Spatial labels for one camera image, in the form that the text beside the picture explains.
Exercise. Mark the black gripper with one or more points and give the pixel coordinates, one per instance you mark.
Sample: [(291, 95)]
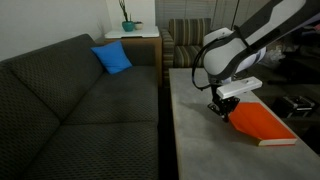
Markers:
[(226, 102)]

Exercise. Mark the orange hardcover book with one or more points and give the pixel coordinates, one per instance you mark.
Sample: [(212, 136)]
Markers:
[(263, 123)]

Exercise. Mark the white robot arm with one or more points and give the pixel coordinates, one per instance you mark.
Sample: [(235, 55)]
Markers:
[(230, 55)]

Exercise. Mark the white plastic bag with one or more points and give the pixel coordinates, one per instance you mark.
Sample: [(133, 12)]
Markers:
[(275, 56)]

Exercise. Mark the striped upholstered armchair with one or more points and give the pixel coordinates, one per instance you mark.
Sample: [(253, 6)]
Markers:
[(183, 43)]

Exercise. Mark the black clutter pile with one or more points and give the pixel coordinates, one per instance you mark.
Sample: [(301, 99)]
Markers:
[(300, 68)]

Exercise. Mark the wooden side table white top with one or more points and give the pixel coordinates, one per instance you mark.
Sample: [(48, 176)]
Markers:
[(140, 42)]

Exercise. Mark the small grey plant pot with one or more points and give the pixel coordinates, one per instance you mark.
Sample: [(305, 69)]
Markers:
[(138, 25)]

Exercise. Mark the blue throw pillow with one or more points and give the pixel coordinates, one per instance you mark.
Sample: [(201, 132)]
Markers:
[(112, 57)]

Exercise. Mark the teal pot with plant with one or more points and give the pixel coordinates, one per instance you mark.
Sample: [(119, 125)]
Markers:
[(127, 26)]

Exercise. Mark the dark grey patterned sofa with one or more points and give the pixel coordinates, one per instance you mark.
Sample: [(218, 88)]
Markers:
[(83, 110)]

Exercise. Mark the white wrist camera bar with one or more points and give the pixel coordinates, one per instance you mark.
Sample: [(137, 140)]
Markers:
[(238, 87)]

